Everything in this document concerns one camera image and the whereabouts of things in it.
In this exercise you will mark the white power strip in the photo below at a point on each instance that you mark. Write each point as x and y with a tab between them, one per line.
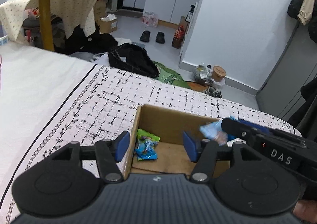
4	40

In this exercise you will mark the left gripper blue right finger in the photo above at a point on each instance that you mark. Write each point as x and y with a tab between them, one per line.
191	147

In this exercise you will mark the grey door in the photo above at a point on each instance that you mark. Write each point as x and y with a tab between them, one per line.
280	95

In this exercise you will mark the bright green snack packet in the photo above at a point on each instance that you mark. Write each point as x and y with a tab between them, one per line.
143	135

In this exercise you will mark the dotted cream tablecloth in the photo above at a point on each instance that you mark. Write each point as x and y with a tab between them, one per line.
72	12

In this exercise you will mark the yellow leg side table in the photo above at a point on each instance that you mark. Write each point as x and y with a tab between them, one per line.
44	7

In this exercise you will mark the white kitchen cabinet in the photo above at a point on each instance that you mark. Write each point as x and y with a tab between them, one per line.
169	10

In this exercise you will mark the black clothes pile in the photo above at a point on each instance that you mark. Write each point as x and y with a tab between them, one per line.
95	43

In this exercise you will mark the left black slipper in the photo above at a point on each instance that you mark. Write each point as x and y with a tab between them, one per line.
145	36

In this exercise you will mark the hanging jackets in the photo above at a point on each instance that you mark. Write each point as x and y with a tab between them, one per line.
304	11

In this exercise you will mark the black slipper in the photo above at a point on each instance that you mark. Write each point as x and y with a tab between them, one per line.
145	36
160	38

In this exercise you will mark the patterned white bed cloth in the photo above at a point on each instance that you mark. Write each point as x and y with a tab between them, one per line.
41	111

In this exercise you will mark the small cardboard box on floor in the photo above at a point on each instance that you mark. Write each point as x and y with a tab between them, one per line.
108	24

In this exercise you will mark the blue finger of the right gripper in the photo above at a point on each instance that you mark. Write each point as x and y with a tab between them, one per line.
244	129

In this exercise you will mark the right hand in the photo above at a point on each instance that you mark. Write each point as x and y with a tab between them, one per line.
306	210

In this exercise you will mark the light blue snack packet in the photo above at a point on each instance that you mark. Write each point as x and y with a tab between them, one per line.
213	131

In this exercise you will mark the brown cardboard box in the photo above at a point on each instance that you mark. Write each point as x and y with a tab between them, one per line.
169	125

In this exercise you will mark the dark red bottle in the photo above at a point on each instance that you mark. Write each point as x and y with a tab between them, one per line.
178	37

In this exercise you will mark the black coat on chair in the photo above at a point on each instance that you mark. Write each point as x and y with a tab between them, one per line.
304	119

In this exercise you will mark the spray bottle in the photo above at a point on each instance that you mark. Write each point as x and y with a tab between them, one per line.
190	14

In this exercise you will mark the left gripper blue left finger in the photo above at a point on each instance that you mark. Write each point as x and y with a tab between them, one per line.
121	144

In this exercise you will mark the blue candy packet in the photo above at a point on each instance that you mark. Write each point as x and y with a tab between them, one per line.
146	150

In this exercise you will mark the right black slipper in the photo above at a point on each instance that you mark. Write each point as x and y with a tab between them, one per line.
160	38

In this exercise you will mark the black backpack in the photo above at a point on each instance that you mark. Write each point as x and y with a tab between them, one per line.
134	59

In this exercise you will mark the pink plastic bag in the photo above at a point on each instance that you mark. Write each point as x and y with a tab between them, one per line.
150	19

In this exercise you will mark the green floor mat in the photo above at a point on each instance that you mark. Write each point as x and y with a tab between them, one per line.
169	76

